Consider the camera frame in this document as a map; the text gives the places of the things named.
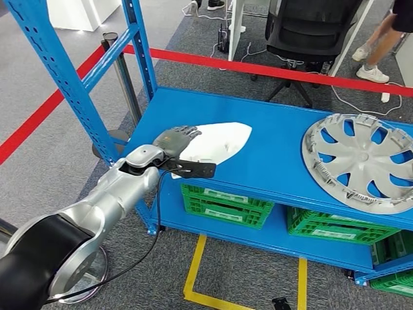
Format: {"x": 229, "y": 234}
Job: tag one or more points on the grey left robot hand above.
{"x": 172, "y": 141}

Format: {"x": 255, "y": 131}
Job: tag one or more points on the white plastic part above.
{"x": 219, "y": 139}

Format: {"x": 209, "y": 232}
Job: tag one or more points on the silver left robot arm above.
{"x": 122, "y": 192}

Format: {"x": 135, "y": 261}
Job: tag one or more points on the blue metal shelf rack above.
{"x": 258, "y": 145}

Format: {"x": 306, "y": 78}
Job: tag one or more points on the green plastic crate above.
{"x": 194, "y": 205}
{"x": 300, "y": 224}
{"x": 396, "y": 286}

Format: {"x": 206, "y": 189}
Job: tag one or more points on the black pole with round base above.
{"x": 102, "y": 147}

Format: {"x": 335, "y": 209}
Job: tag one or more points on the black floor device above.
{"x": 222, "y": 43}

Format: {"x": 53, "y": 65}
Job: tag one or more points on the red barrier belt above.
{"x": 258, "y": 68}
{"x": 32, "y": 124}

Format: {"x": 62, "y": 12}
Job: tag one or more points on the white plug adapter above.
{"x": 243, "y": 29}

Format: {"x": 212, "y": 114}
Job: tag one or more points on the person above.
{"x": 215, "y": 5}
{"x": 372, "y": 75}

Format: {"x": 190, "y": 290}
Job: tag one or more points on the white plinth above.
{"x": 81, "y": 15}

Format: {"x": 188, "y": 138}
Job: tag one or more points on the black office chair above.
{"x": 310, "y": 30}

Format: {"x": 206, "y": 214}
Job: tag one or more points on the clear plastic bottle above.
{"x": 325, "y": 67}

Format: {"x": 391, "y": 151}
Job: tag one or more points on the silver wheel hubcap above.
{"x": 358, "y": 167}

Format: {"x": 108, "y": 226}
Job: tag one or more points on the white power strip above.
{"x": 385, "y": 98}

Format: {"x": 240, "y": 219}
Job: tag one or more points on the white furniture panel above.
{"x": 406, "y": 64}

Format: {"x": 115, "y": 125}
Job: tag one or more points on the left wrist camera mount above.
{"x": 197, "y": 170}

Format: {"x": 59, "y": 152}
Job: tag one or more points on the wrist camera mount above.
{"x": 281, "y": 303}
{"x": 197, "y": 170}

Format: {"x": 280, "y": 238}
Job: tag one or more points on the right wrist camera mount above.
{"x": 281, "y": 303}

